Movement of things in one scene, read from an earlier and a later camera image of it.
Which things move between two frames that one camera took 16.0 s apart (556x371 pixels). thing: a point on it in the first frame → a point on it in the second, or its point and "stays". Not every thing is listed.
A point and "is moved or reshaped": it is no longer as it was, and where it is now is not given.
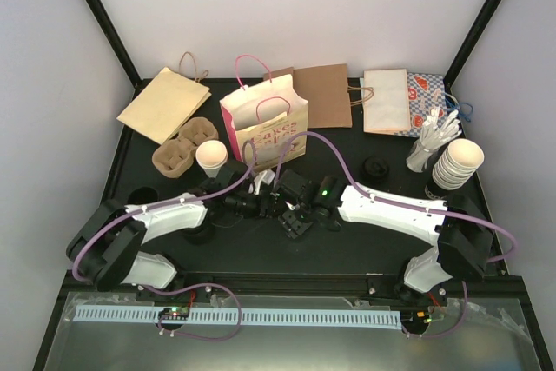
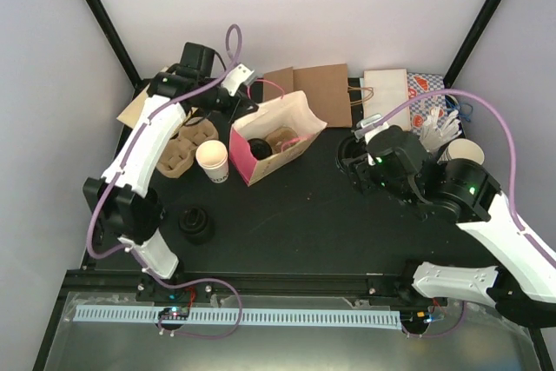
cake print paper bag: [265, 113] is moved or reshaped
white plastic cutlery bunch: [436, 129] stays
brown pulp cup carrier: [174, 158] stays
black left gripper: [269, 207] → [240, 108]
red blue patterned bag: [426, 93] stays
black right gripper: [294, 228] → [358, 172]
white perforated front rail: [137, 315] stays
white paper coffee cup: [211, 155] stays
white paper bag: [387, 110] stays
